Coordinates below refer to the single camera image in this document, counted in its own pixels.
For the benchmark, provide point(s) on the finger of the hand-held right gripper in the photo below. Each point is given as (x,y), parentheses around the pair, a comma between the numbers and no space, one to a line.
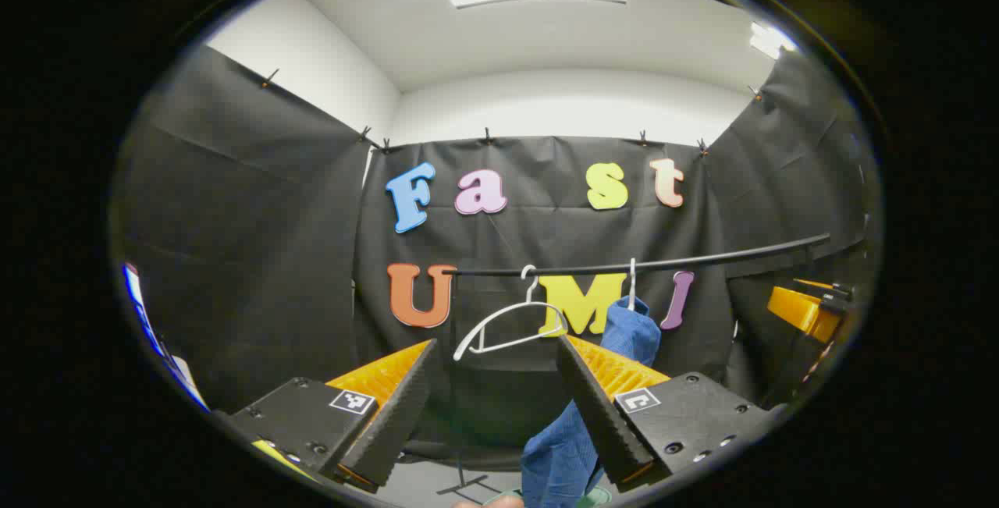
(804,311)

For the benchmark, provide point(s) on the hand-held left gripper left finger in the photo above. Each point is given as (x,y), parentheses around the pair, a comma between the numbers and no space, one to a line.
(398,406)

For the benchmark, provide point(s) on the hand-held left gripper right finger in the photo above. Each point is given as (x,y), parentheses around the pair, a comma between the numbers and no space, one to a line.
(597,414)

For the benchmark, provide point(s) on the white plastic hanger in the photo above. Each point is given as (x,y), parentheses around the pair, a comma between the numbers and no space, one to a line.
(534,303)
(631,289)

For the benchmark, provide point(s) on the black clothes rack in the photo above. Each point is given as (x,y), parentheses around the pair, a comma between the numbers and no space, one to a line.
(702,258)

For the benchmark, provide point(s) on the small ceiling light panel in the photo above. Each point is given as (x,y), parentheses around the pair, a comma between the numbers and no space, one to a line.
(769,40)

